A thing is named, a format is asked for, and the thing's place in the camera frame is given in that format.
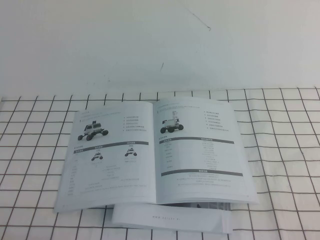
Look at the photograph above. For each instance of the white black-grid tablecloth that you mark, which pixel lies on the white black-grid tablecloth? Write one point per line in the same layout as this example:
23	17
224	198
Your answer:
280	175

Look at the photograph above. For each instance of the white product manual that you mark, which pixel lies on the white product manual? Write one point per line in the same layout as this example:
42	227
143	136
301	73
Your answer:
195	155

